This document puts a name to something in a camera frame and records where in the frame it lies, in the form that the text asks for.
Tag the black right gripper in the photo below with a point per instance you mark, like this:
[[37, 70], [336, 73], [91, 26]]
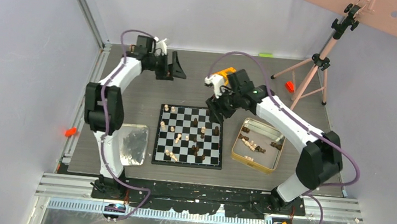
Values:
[[214, 103]]

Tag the dark chess piece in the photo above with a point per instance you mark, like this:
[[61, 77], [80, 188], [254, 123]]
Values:
[[216, 131]]

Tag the gold square metal tin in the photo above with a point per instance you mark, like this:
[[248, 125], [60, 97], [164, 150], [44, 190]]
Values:
[[266, 157]]

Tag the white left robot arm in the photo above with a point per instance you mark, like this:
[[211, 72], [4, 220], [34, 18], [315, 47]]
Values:
[[103, 108]]

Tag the silver tin lid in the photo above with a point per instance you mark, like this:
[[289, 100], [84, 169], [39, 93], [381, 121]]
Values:
[[133, 142]]

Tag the orange block on rail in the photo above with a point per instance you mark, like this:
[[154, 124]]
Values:
[[70, 132]]

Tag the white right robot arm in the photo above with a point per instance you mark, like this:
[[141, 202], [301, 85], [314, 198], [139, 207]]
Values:
[[320, 157]]

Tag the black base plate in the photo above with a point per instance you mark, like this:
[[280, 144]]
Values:
[[194, 198]]

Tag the black and white chessboard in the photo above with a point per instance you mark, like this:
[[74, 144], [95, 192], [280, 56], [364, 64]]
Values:
[[184, 138]]

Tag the pink tripod stand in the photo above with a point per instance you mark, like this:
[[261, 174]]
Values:
[[320, 62]]

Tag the yellow triangle toy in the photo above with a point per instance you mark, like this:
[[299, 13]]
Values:
[[224, 73]]

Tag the red block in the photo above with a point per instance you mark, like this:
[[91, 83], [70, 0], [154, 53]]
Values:
[[289, 85]]

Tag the dark pawn in tin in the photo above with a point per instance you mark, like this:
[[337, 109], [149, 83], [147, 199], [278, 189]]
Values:
[[276, 146]]

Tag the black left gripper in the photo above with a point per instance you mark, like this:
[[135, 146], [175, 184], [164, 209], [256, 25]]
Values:
[[166, 75]]

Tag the light chess pieces cluster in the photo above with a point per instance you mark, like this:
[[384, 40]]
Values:
[[252, 146]]

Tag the green block at wall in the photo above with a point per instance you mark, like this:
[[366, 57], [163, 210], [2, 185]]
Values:
[[265, 55]]

